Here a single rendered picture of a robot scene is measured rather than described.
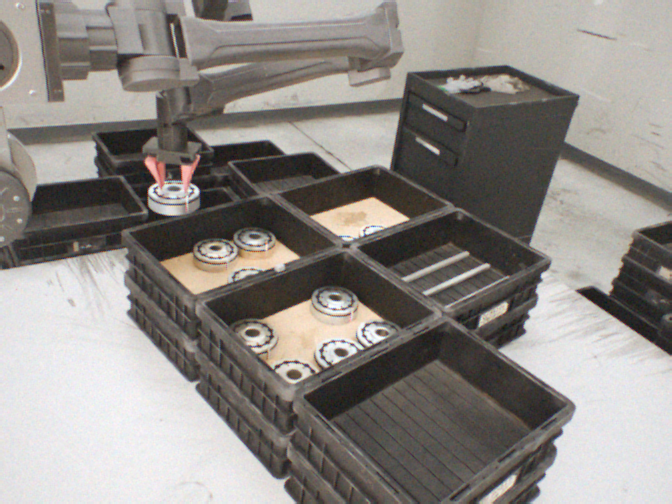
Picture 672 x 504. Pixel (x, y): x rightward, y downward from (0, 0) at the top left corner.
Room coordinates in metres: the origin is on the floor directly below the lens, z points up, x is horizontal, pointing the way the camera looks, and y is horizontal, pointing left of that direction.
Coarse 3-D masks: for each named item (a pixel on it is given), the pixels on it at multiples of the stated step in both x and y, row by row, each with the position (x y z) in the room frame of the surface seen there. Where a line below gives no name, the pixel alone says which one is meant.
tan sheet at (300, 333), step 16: (304, 304) 1.18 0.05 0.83; (272, 320) 1.11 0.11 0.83; (288, 320) 1.12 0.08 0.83; (304, 320) 1.12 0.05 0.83; (352, 320) 1.15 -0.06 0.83; (288, 336) 1.06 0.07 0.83; (304, 336) 1.07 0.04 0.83; (320, 336) 1.08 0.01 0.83; (336, 336) 1.09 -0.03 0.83; (352, 336) 1.09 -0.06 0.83; (288, 352) 1.01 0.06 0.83; (304, 352) 1.02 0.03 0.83
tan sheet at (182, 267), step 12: (276, 240) 1.44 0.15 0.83; (192, 252) 1.33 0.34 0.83; (276, 252) 1.38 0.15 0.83; (288, 252) 1.39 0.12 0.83; (168, 264) 1.26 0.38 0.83; (180, 264) 1.27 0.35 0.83; (192, 264) 1.28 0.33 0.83; (240, 264) 1.30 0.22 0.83; (252, 264) 1.31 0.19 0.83; (264, 264) 1.32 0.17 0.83; (276, 264) 1.33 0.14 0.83; (180, 276) 1.22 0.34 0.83; (192, 276) 1.23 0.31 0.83; (204, 276) 1.23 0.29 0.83; (216, 276) 1.24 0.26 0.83; (192, 288) 1.18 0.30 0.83; (204, 288) 1.19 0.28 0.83
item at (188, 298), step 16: (208, 208) 1.37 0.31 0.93; (224, 208) 1.39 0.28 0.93; (288, 208) 1.43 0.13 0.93; (160, 224) 1.27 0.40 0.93; (128, 240) 1.18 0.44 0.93; (336, 240) 1.31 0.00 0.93; (144, 256) 1.13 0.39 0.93; (304, 256) 1.22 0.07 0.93; (160, 272) 1.09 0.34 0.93; (272, 272) 1.14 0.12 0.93; (176, 288) 1.05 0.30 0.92; (224, 288) 1.06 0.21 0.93; (192, 304) 1.01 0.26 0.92
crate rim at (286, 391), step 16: (320, 256) 1.23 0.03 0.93; (352, 256) 1.26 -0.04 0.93; (288, 272) 1.15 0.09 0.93; (384, 272) 1.20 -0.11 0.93; (240, 288) 1.07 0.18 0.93; (400, 288) 1.15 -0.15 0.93; (208, 320) 0.97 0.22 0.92; (432, 320) 1.06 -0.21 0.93; (224, 336) 0.93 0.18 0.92; (400, 336) 0.99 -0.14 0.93; (240, 352) 0.89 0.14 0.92; (368, 352) 0.93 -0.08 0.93; (256, 368) 0.86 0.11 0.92; (336, 368) 0.87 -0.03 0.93; (272, 384) 0.83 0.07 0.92; (288, 384) 0.82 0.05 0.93; (304, 384) 0.82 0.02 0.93; (288, 400) 0.80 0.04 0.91
